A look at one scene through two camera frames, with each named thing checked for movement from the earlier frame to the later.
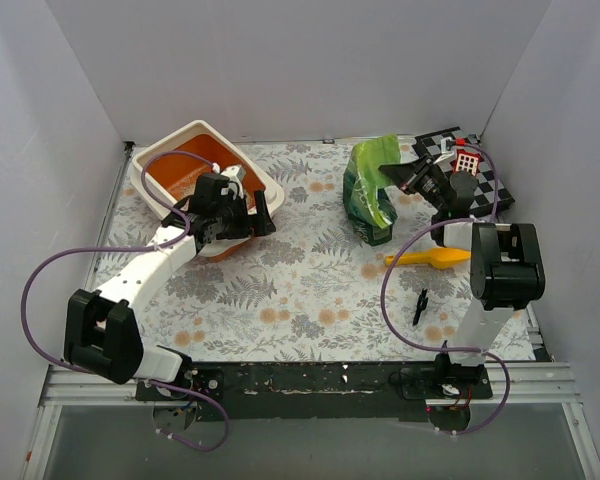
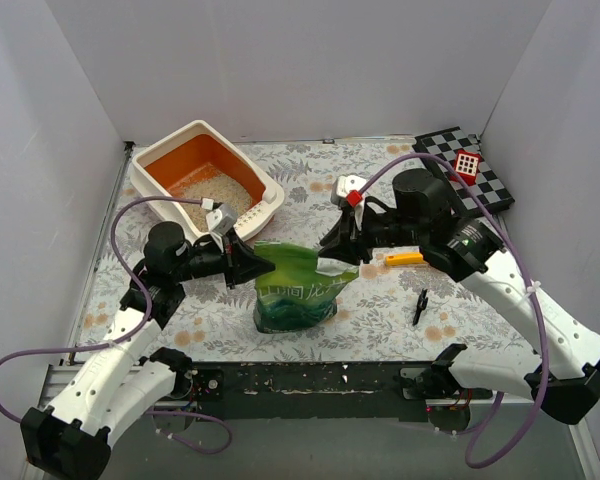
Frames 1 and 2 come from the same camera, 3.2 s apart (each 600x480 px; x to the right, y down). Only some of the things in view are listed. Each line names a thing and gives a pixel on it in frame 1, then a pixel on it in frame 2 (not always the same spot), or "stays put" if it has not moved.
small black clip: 421,305 stays put
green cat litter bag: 370,209 to 294,290
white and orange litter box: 162,173 stays put
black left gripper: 250,220 to 231,262
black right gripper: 412,176 to 358,234
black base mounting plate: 313,391 stays put
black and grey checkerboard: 492,192 stays put
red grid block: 466,162 stays put
